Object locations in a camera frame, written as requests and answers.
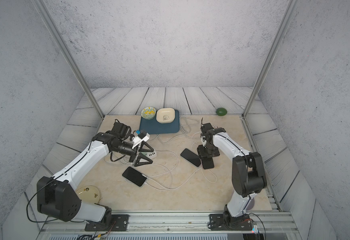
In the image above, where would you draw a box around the dark blue mat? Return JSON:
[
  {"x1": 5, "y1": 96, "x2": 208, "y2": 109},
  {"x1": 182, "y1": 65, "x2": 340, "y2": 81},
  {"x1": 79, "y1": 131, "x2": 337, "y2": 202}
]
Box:
[{"x1": 139, "y1": 110, "x2": 180, "y2": 135}]

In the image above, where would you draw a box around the front aluminium rail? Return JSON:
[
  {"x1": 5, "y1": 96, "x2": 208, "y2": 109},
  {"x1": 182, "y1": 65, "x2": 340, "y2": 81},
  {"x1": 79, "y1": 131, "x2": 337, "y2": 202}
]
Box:
[{"x1": 36, "y1": 210, "x2": 300, "y2": 240}]

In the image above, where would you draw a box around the yellow round plate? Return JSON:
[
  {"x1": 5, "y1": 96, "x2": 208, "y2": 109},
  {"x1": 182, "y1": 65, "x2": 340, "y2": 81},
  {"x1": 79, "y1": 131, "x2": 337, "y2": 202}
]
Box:
[{"x1": 76, "y1": 186, "x2": 101, "y2": 204}]

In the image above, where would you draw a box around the purple bowl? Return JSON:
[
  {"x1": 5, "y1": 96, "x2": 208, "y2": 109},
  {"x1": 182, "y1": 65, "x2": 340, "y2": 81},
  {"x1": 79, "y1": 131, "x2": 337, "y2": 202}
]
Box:
[{"x1": 246, "y1": 197, "x2": 255, "y2": 211}]

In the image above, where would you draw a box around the green round fruit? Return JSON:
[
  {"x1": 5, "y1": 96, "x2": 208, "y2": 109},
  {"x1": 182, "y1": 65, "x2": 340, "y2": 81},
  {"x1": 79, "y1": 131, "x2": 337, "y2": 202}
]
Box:
[{"x1": 216, "y1": 108, "x2": 228, "y2": 117}]

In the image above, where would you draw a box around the blue-cased smartphone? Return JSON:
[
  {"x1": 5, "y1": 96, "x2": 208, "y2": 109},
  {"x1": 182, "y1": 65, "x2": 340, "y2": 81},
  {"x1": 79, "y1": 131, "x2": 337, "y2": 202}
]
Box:
[{"x1": 180, "y1": 149, "x2": 201, "y2": 168}]

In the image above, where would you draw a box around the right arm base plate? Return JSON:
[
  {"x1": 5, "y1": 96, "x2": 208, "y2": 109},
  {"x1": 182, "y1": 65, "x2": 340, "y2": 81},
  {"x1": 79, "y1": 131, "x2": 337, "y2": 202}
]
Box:
[{"x1": 208, "y1": 212, "x2": 254, "y2": 231}]

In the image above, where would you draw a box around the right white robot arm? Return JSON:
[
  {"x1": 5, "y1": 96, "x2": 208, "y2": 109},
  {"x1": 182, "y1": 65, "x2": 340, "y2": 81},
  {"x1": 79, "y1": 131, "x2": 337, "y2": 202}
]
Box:
[{"x1": 197, "y1": 123, "x2": 268, "y2": 224}]

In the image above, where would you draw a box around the right aluminium frame post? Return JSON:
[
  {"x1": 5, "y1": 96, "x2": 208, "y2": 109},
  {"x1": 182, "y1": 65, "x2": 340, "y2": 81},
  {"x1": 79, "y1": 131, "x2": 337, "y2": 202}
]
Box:
[{"x1": 242, "y1": 0, "x2": 299, "y2": 119}]

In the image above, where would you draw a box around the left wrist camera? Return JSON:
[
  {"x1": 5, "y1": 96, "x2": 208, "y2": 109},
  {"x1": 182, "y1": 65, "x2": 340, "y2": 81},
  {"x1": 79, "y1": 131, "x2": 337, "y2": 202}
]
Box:
[{"x1": 132, "y1": 131, "x2": 150, "y2": 149}]

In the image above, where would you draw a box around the left aluminium frame post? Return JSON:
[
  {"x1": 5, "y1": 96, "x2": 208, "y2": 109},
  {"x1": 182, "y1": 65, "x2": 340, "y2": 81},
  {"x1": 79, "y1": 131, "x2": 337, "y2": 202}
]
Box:
[{"x1": 32, "y1": 0, "x2": 105, "y2": 120}]

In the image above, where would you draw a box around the small patterned bowl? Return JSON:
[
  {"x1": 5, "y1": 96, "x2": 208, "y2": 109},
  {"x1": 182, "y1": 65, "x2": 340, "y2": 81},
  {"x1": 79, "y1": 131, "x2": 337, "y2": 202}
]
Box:
[{"x1": 141, "y1": 107, "x2": 157, "y2": 120}]

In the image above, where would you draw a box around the cream square bowl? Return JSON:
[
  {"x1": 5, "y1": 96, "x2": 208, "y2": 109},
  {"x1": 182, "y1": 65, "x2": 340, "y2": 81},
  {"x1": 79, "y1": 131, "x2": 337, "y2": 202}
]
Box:
[{"x1": 156, "y1": 108, "x2": 176, "y2": 124}]

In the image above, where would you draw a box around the aluminium frame post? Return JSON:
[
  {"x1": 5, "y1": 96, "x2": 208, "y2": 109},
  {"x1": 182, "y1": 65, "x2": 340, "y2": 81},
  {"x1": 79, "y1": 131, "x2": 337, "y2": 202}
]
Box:
[
  {"x1": 32, "y1": 0, "x2": 105, "y2": 120},
  {"x1": 242, "y1": 0, "x2": 299, "y2": 119}
]

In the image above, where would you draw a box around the white power strip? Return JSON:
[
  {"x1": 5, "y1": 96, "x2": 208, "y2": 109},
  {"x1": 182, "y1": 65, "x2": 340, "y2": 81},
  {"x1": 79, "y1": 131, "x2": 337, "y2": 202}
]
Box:
[{"x1": 142, "y1": 150, "x2": 158, "y2": 160}]

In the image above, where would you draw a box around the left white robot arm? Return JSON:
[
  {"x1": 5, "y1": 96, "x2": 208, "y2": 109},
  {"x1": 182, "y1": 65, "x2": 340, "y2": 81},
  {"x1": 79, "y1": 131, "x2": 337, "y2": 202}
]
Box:
[{"x1": 35, "y1": 120, "x2": 154, "y2": 224}]

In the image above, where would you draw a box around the pink-cased smartphone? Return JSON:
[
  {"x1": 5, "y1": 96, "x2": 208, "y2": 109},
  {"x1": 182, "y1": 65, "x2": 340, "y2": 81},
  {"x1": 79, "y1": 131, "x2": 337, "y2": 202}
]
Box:
[{"x1": 201, "y1": 157, "x2": 215, "y2": 170}]

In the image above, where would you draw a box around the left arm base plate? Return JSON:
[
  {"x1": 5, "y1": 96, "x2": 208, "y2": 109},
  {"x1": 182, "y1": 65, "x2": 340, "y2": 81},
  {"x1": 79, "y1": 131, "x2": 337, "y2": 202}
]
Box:
[{"x1": 84, "y1": 214, "x2": 130, "y2": 232}]

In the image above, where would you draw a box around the black smartphone bottom left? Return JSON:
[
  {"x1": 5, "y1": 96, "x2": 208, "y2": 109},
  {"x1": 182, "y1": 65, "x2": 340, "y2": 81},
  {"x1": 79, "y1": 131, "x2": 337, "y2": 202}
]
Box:
[{"x1": 122, "y1": 167, "x2": 148, "y2": 187}]

